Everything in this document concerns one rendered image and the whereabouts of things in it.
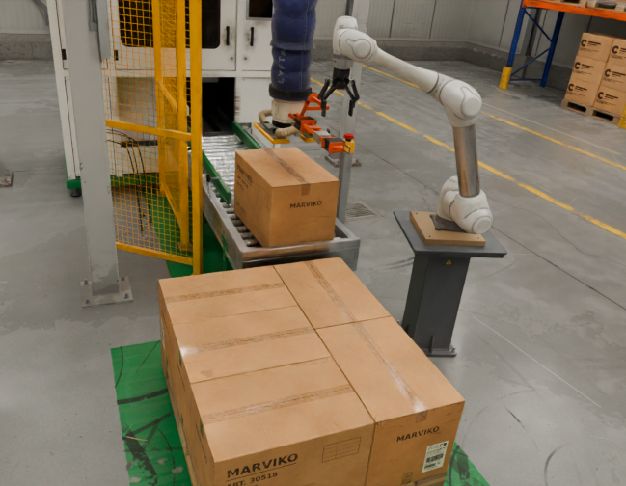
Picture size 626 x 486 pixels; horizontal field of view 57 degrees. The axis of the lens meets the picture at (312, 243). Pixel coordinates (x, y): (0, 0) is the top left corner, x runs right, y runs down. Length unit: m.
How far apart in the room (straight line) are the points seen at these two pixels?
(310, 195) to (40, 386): 1.69
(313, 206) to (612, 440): 1.93
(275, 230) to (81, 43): 1.38
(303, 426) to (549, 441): 1.47
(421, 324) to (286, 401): 1.35
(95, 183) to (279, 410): 1.89
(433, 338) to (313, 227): 0.96
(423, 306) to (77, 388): 1.88
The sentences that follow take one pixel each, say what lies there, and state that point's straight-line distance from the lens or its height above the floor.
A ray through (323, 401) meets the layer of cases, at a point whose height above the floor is 0.54.
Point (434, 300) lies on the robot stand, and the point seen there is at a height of 0.37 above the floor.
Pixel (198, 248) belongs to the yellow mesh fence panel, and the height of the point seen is 0.25.
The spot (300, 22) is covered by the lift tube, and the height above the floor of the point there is 1.73.
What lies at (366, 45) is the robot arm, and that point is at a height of 1.74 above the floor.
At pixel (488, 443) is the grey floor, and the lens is 3.07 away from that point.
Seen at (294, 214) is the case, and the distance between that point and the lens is 3.11.
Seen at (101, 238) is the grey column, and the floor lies 0.41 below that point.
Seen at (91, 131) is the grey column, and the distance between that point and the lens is 3.43.
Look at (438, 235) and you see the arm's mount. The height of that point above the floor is 0.78.
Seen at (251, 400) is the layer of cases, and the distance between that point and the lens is 2.23.
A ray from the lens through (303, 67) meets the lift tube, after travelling 3.11.
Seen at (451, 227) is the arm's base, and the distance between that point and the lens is 3.14.
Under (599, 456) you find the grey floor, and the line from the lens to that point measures 3.26.
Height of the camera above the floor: 2.06
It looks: 27 degrees down
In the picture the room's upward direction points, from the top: 5 degrees clockwise
